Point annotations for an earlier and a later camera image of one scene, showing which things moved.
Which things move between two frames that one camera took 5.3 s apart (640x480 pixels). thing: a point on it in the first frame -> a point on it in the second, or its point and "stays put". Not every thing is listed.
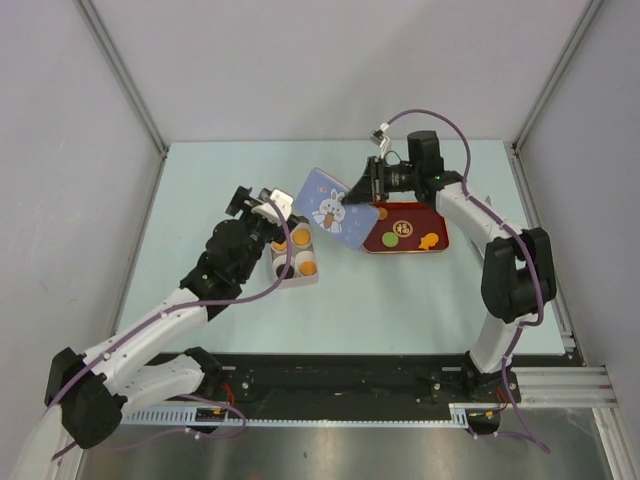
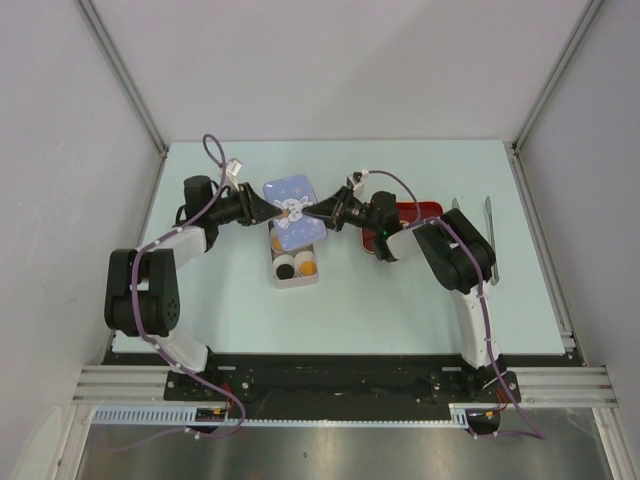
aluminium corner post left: (112, 53) stays put
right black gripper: (371, 186) -> (332, 209)
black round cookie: (290, 273) stays put
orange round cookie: (307, 268) stays put
